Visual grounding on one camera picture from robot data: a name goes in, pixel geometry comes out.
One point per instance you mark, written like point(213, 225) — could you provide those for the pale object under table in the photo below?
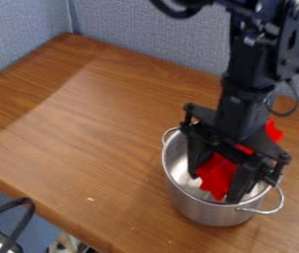
point(67, 244)

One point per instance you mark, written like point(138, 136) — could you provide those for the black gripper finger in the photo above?
point(242, 184)
point(200, 152)

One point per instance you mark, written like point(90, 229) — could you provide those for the stainless steel pot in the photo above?
point(194, 203)

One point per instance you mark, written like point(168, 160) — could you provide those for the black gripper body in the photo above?
point(236, 124)

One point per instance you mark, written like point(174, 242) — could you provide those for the red plastic block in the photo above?
point(217, 171)

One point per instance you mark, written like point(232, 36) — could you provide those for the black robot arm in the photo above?
point(264, 43)

